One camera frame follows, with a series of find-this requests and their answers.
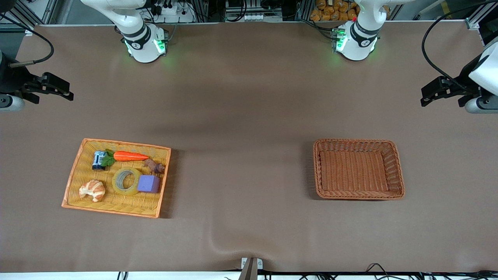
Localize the white power strip with plugs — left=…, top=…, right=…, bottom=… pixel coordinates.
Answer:
left=150, top=0, right=196, bottom=23

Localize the small brown toy figure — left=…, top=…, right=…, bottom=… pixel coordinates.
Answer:
left=143, top=158, right=166, bottom=174

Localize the toy croissant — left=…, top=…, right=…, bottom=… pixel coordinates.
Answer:
left=79, top=179, right=106, bottom=203

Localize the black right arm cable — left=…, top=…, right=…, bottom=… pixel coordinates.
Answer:
left=0, top=13, right=54, bottom=68

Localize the yellow wicker tray orange rim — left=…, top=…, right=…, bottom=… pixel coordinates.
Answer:
left=61, top=138, right=172, bottom=219

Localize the metal table edge bracket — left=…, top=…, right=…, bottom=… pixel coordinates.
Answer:
left=238, top=257, right=264, bottom=280

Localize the yellowish clear tape roll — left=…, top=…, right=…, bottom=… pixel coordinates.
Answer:
left=112, top=167, right=142, bottom=196

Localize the blue white battery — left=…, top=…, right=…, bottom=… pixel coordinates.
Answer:
left=92, top=150, right=107, bottom=171

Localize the aluminium frame profile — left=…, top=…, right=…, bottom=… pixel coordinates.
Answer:
left=0, top=0, right=60, bottom=28
left=465, top=0, right=498, bottom=30

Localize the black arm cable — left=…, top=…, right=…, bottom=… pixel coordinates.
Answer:
left=0, top=13, right=54, bottom=68
left=421, top=0, right=498, bottom=88

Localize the orange snack pile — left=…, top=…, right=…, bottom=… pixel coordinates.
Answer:
left=310, top=0, right=360, bottom=22

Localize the black floor cable bundle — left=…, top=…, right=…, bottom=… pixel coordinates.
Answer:
left=257, top=263, right=498, bottom=280

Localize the white slim power strip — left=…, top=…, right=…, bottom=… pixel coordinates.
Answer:
left=225, top=13, right=262, bottom=22

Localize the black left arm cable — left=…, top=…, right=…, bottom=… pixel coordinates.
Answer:
left=421, top=0, right=498, bottom=88

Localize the orange toy carrot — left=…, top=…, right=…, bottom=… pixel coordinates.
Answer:
left=102, top=149, right=150, bottom=167

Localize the brown wicker basket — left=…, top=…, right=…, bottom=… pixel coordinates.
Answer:
left=313, top=138, right=405, bottom=201

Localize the purple foam cube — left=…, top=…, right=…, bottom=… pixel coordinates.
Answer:
left=137, top=175, right=161, bottom=194

